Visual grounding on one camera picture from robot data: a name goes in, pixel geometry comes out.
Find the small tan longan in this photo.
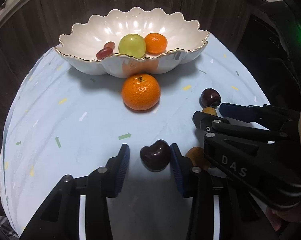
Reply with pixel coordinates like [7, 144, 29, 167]
[202, 107, 217, 116]

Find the brown longan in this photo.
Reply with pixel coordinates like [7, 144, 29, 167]
[185, 146, 210, 171]

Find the dark heart-shaped cherry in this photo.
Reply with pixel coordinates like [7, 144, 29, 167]
[140, 139, 171, 172]

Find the large orange mandarin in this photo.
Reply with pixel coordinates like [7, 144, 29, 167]
[121, 73, 161, 111]

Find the small orange mandarin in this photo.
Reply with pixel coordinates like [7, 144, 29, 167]
[144, 33, 168, 55]

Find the red grape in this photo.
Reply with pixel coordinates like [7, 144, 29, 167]
[96, 47, 113, 60]
[103, 41, 115, 50]

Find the right hand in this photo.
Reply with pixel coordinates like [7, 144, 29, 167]
[265, 107, 301, 233]

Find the light blue patterned tablecloth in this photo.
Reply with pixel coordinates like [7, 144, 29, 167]
[0, 36, 268, 239]

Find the green grape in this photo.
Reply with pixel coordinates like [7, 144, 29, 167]
[119, 34, 146, 59]

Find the red grape in bowl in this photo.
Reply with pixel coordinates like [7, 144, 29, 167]
[103, 41, 115, 50]

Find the white scalloped ceramic bowl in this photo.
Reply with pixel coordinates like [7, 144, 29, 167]
[55, 7, 210, 78]

